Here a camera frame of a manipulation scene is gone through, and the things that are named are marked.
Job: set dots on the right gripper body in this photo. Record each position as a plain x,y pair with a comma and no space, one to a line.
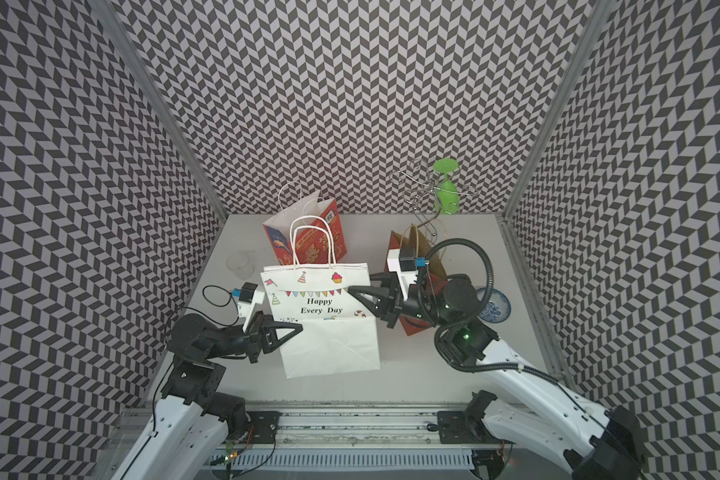
415,309

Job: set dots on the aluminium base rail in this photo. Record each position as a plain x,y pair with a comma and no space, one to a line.
366,438

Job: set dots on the white happy every day bag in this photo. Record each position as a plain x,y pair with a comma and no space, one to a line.
338,333

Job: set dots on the red printed paper bag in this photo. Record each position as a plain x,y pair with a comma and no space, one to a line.
309,237

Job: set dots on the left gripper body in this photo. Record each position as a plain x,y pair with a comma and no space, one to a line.
251,340

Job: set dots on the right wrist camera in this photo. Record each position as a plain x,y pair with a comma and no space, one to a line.
405,264

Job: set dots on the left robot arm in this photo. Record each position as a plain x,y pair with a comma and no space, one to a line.
198,372

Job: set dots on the green wire rack stand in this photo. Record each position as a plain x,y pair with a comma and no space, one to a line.
434,196

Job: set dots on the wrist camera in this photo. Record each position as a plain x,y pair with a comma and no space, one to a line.
248,298
405,264

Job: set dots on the clear plastic cup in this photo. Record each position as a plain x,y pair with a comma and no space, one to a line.
241,264

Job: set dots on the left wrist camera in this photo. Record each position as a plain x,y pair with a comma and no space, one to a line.
248,298

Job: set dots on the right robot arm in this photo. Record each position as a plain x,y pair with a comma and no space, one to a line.
516,372

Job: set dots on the blue white ceramic dish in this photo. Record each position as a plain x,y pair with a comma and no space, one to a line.
497,310

